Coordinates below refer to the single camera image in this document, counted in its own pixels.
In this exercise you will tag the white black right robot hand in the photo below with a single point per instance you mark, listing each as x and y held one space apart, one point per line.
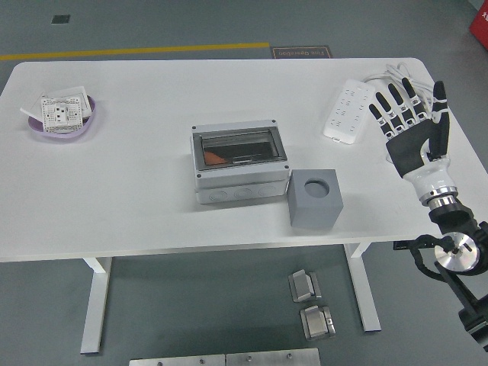
409 152

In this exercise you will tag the grey junction box clear lid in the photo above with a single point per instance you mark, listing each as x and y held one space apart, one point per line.
236 183

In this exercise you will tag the orange cylinder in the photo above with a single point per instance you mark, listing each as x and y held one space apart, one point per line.
211 158

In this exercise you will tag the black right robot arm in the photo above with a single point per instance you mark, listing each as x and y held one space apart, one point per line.
453 217

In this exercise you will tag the grey cube with round hole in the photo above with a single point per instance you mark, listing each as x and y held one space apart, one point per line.
312 213

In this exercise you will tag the red box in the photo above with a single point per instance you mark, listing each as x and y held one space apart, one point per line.
480 23

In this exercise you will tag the white power strip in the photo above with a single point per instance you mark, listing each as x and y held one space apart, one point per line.
348 110

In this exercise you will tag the white table leg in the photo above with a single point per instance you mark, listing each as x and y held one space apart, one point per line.
366 297
93 305

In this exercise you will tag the grey metal block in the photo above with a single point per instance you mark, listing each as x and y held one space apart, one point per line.
316 324
303 286

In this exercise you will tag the white socket cover plate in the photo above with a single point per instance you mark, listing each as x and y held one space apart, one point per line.
72 91
32 103

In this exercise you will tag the purple bowl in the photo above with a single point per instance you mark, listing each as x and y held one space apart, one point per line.
61 136

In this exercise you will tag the white socket module printed back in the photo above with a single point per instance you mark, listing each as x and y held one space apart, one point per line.
57 114

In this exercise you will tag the grey metal base plate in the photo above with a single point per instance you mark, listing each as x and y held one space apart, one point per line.
175 361

